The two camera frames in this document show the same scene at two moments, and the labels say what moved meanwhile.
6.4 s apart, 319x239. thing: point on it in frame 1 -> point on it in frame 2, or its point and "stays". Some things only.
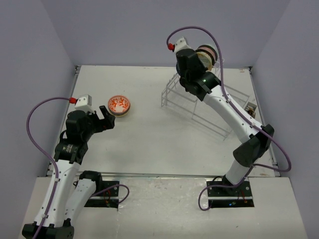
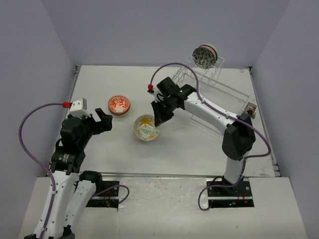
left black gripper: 109,118 stays
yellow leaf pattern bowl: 206,59 -> 145,128
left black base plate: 108,196 stays
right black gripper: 203,67 -> 160,117
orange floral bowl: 118,104 stays
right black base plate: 239,196 stays
